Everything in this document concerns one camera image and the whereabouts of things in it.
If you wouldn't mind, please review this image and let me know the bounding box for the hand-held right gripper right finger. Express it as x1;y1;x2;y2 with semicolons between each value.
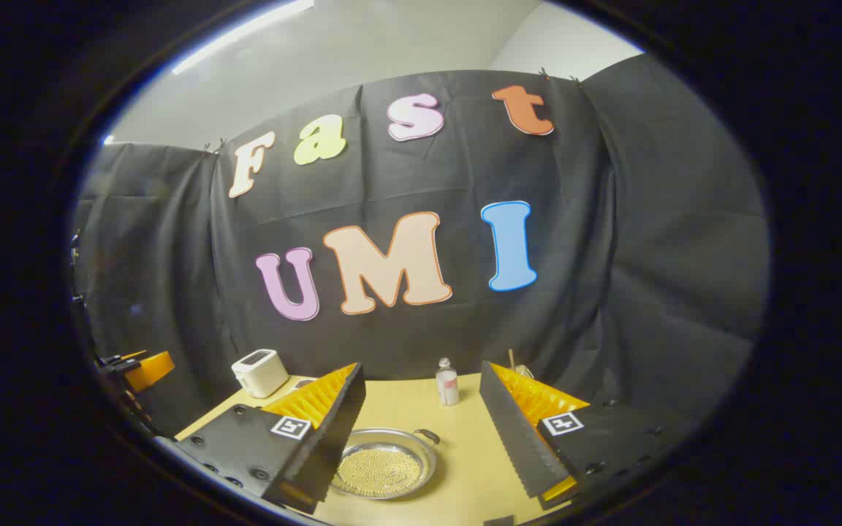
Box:
479;360;692;511

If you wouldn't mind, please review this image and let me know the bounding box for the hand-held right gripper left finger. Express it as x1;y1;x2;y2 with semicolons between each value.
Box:
154;362;367;516

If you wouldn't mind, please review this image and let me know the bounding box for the stainless steel pot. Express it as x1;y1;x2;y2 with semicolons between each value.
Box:
330;427;441;501

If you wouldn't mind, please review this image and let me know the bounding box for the pile of yellow soybeans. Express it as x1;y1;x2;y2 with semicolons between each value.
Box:
337;446;425;498

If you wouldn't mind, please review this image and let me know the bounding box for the small clear plastic bottle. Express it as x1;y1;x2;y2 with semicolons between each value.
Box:
436;357;460;407

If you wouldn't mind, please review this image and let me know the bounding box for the white toaster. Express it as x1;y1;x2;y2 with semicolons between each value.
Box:
231;348;290;399

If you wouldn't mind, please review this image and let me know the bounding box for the small wire basket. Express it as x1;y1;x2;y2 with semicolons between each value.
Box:
507;348;535;381

